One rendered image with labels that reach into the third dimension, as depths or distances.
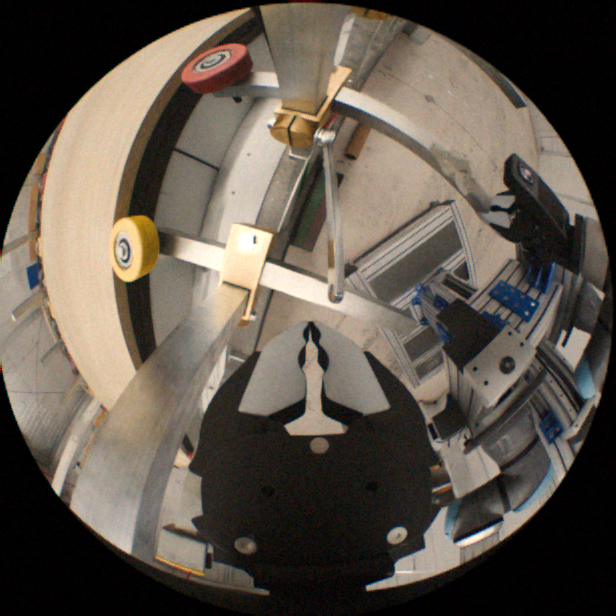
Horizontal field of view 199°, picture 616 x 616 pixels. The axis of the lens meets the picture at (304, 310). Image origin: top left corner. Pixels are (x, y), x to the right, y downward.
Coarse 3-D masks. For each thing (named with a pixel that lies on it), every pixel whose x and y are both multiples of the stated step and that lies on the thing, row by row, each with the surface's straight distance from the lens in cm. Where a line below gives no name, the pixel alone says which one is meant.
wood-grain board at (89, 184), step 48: (144, 48) 61; (192, 48) 38; (96, 96) 65; (144, 96) 34; (96, 144) 42; (144, 144) 30; (48, 192) 83; (96, 192) 35; (48, 240) 77; (96, 240) 34; (48, 288) 97; (96, 288) 38; (96, 336) 51; (96, 384) 101
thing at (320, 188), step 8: (320, 176) 36; (320, 184) 36; (320, 192) 35; (312, 200) 35; (320, 200) 35; (312, 208) 35; (304, 216) 35; (312, 216) 35; (304, 224) 35; (304, 232) 35; (296, 240) 35
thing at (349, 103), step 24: (264, 72) 30; (216, 96) 33; (240, 96) 31; (264, 96) 29; (336, 96) 25; (360, 96) 27; (360, 120) 27; (384, 120) 25; (408, 120) 27; (408, 144) 27; (432, 144) 28; (480, 192) 33
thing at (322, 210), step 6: (324, 198) 35; (324, 204) 35; (318, 210) 35; (324, 210) 35; (318, 216) 35; (324, 216) 35; (318, 222) 35; (312, 228) 35; (318, 228) 35; (312, 234) 35; (306, 240) 35; (312, 240) 35; (306, 246) 35; (312, 246) 35
